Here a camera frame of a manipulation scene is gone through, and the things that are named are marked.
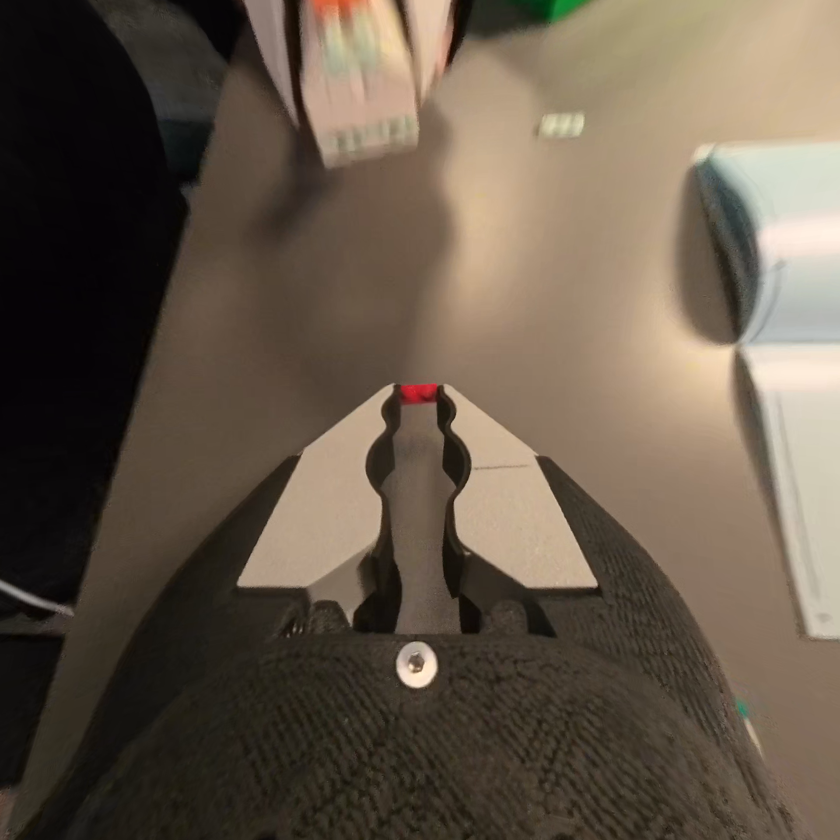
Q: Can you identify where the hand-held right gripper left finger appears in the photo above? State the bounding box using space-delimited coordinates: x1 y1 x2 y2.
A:
236 384 403 634

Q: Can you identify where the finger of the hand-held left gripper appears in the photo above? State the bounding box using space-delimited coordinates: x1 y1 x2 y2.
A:
243 0 309 132
400 0 463 107

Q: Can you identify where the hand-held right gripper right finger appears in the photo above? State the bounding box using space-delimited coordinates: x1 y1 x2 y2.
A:
436 384 599 634

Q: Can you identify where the white lego model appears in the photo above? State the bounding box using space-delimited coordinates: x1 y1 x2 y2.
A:
298 0 421 168

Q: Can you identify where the green plastic bin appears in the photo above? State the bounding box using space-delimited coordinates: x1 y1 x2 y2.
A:
512 0 592 24

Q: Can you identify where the open light blue instruction booklet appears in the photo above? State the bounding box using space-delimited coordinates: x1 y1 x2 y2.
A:
686 141 840 641

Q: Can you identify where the white cable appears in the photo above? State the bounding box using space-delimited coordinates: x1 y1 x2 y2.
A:
0 581 73 618

